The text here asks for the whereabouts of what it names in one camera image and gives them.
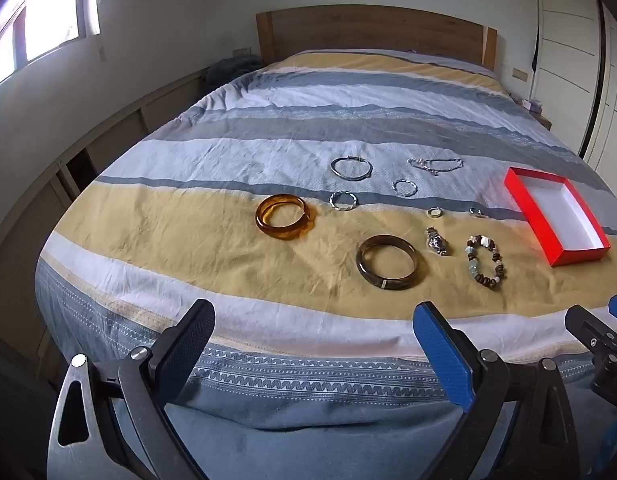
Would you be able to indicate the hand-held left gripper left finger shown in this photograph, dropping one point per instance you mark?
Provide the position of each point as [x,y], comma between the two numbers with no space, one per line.
[188,332]

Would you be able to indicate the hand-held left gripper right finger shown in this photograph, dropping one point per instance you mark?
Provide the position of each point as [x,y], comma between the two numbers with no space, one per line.
[438,345]

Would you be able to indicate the red cardboard box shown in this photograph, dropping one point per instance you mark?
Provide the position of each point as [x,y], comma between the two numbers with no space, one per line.
[563,215]

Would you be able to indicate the large thin silver bangle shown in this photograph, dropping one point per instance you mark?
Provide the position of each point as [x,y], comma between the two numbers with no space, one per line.
[333,169]

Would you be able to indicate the dark grey-green bangle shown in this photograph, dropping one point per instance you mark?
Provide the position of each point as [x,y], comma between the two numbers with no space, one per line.
[388,285]

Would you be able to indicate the amber bangle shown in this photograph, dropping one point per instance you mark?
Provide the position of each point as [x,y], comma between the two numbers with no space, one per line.
[283,234]

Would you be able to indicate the small silver bangle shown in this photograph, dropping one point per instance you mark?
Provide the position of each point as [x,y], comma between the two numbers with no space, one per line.
[394,188]

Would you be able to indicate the twisted silver bangle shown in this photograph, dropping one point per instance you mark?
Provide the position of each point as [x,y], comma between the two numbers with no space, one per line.
[332,201]

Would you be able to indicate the wooden nightstand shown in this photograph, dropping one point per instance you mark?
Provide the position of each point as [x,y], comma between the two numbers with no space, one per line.
[543,121]

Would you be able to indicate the striped duvet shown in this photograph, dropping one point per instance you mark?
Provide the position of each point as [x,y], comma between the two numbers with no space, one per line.
[238,125]

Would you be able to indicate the small lilac box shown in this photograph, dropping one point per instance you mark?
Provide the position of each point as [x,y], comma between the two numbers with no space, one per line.
[531,105]

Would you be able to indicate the dark blue-grey cloth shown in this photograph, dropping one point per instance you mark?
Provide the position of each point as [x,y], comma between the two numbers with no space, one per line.
[228,70]

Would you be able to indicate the white wardrobe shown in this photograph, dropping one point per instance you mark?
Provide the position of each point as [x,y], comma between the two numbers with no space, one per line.
[563,25]

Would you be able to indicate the wooden bed headboard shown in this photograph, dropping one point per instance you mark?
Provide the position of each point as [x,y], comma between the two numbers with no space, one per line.
[368,30]

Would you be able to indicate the window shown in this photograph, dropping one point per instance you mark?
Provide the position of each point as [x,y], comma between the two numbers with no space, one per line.
[43,25]

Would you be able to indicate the low wall cabinets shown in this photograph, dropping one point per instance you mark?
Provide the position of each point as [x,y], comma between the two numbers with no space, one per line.
[63,160]

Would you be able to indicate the wall socket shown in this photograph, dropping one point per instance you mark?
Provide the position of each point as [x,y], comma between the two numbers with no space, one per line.
[519,74]
[241,52]

